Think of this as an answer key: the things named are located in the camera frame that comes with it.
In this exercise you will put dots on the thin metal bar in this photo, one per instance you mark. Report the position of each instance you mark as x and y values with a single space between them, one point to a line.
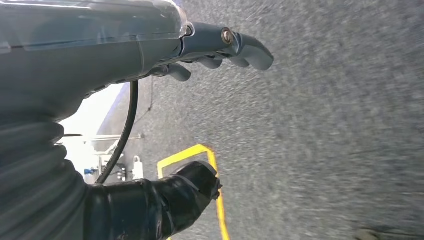
109 137

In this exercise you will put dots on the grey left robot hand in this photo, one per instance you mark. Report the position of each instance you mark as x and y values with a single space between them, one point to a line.
82 49

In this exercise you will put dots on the yellow floor tape square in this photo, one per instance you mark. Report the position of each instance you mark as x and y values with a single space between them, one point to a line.
198 149

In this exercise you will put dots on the small white device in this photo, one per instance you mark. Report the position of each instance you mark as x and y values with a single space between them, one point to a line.
137 169

